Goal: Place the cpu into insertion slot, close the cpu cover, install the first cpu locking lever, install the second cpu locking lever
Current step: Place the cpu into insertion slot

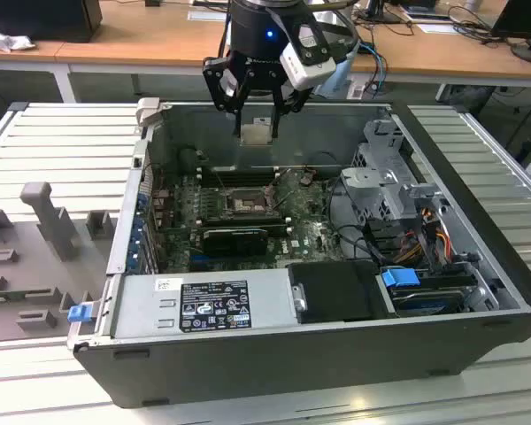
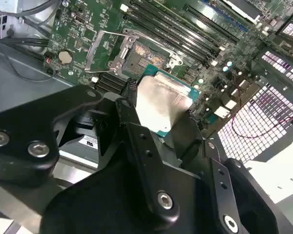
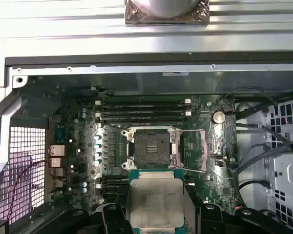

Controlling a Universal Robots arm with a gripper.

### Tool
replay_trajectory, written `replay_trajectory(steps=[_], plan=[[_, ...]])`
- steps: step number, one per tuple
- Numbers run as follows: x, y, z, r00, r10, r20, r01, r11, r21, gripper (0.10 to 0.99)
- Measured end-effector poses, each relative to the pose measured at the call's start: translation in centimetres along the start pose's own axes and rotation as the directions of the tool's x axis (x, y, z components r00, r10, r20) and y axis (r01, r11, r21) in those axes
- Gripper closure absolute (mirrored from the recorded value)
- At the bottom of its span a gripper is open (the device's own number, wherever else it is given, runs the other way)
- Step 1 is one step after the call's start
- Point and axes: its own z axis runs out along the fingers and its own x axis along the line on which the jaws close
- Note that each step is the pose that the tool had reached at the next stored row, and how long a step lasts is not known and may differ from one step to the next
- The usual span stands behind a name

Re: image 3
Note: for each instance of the RAM slot white clips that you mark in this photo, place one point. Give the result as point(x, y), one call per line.
point(141, 103)
point(141, 113)
point(112, 186)

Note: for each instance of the black and silver PC case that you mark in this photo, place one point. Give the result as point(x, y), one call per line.
point(136, 68)

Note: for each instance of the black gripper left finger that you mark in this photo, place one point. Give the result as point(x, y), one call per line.
point(112, 219)

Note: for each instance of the green motherboard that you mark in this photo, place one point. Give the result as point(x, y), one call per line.
point(205, 185)

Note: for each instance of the metal socket cover frame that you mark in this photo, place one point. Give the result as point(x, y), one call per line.
point(203, 151)

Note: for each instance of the silver metal drive cage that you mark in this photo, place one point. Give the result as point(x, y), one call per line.
point(286, 168)

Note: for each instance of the round coin battery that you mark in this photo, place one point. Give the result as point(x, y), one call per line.
point(218, 117)

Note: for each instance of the CPU socket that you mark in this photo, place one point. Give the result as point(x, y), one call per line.
point(151, 146)

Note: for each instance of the silver CPU green substrate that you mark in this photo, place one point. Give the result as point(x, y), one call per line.
point(158, 202)

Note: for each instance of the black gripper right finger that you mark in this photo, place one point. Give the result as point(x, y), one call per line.
point(211, 219)

